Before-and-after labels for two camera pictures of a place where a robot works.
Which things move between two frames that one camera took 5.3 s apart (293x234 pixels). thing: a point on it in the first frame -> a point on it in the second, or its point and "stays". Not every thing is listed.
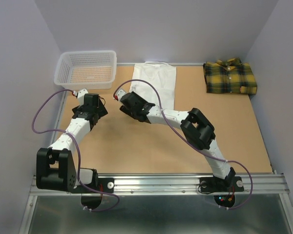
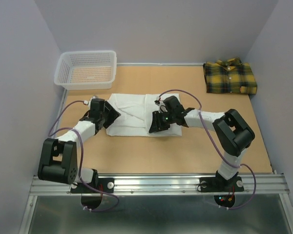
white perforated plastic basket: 91,69 stays
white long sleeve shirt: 161,76 -> 136,110
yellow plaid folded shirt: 229,75 stays
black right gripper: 139,98 -> 156,125
